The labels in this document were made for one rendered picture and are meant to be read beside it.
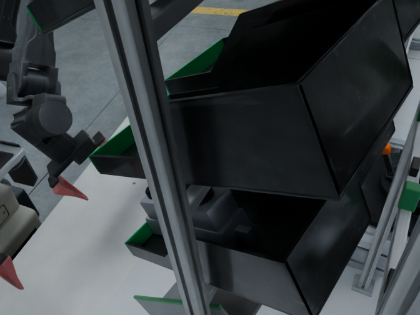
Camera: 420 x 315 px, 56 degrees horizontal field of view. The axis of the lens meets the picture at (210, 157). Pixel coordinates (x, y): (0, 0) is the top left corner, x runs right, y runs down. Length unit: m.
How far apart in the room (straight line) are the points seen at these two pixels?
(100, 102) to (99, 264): 2.18
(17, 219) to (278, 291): 0.98
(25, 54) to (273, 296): 0.59
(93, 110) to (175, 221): 2.70
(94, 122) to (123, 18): 2.67
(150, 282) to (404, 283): 0.72
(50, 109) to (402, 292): 0.58
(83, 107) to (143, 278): 2.26
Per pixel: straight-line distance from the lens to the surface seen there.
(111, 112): 2.92
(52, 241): 1.07
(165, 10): 0.24
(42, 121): 0.69
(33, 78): 0.78
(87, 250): 1.01
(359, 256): 0.90
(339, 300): 0.89
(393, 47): 0.30
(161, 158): 0.26
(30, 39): 0.79
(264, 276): 0.35
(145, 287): 0.91
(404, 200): 0.44
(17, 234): 1.23
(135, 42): 0.21
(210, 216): 0.43
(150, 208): 0.52
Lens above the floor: 1.64
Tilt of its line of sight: 43 degrees down
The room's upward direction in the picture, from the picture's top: 7 degrees counter-clockwise
